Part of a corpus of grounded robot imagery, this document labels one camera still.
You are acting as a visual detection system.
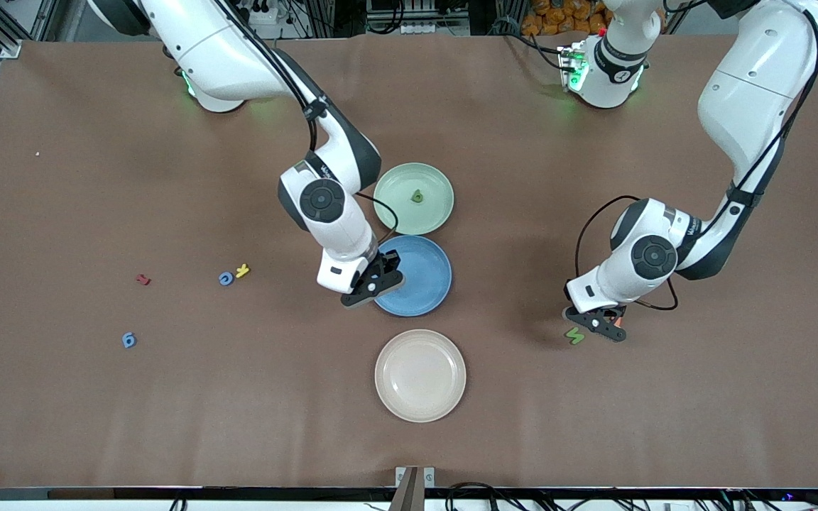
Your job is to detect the white arm base connector box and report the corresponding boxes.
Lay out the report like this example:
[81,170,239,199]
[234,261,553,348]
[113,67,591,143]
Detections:
[557,44,589,92]

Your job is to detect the blue plate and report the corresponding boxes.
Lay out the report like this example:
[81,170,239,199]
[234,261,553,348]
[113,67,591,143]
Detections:
[373,235,453,317]

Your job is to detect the pale green plate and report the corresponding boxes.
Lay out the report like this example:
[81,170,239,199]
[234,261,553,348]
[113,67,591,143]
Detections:
[373,163,455,236]

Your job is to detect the beige plate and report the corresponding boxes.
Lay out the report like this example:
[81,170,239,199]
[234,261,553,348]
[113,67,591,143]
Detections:
[374,329,467,424]

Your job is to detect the brown table cover mat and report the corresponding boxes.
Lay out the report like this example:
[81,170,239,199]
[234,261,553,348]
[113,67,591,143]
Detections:
[0,34,818,490]

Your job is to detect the white power strip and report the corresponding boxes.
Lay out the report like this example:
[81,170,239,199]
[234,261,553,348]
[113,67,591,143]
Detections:
[402,20,468,35]

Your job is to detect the orange snack bags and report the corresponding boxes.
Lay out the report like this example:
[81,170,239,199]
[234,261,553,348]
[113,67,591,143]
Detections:
[521,0,612,36]

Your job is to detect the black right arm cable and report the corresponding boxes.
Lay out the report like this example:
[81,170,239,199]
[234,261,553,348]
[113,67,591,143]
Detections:
[214,0,400,241]

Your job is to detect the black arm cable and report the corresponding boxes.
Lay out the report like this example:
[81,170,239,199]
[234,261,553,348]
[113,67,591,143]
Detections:
[214,0,400,241]
[574,7,818,314]

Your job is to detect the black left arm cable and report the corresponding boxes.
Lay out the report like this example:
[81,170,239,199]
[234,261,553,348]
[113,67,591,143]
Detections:
[574,7,818,314]

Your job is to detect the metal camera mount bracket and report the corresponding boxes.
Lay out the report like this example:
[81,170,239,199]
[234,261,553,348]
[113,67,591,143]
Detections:
[395,466,436,511]

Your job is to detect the black floor cable loop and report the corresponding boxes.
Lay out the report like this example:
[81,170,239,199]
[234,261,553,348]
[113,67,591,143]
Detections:
[445,482,503,511]

